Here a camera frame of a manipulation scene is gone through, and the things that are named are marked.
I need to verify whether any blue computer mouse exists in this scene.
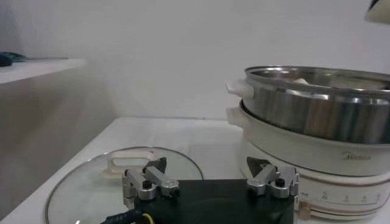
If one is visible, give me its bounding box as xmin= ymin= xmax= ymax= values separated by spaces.
xmin=0 ymin=52 xmax=13 ymax=68

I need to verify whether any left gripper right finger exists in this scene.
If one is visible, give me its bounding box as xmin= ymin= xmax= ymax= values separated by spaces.
xmin=246 ymin=156 xmax=301 ymax=200

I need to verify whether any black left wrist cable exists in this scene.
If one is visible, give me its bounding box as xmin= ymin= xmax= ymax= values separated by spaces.
xmin=99 ymin=209 xmax=155 ymax=224

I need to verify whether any white side table with laptop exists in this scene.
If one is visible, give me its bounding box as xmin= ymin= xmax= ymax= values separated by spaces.
xmin=0 ymin=57 xmax=88 ymax=85

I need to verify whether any white electric cooker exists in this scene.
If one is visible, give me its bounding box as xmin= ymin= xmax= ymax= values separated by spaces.
xmin=225 ymin=100 xmax=390 ymax=222

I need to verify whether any steel steamer basket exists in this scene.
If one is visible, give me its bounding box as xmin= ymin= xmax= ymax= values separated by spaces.
xmin=225 ymin=65 xmax=390 ymax=144

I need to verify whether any white steamed baozi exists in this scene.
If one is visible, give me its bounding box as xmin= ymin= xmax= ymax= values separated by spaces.
xmin=364 ymin=1 xmax=390 ymax=26

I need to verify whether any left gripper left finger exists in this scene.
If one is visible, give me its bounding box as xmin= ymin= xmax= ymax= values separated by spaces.
xmin=121 ymin=156 xmax=180 ymax=204

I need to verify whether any glass lid with white handle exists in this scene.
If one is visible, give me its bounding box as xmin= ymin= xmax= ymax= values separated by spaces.
xmin=44 ymin=145 xmax=204 ymax=224

